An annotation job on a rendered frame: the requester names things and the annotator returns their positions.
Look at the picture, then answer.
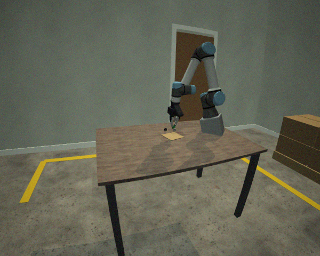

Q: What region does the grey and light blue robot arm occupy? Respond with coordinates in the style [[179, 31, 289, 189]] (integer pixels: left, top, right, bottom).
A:
[[171, 42, 225, 119]]

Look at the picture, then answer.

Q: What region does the tan mat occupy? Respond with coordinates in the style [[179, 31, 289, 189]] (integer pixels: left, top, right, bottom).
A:
[[162, 132, 184, 141]]

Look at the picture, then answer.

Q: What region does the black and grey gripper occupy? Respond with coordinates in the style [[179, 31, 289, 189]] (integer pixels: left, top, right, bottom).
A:
[[167, 101, 180, 127]]

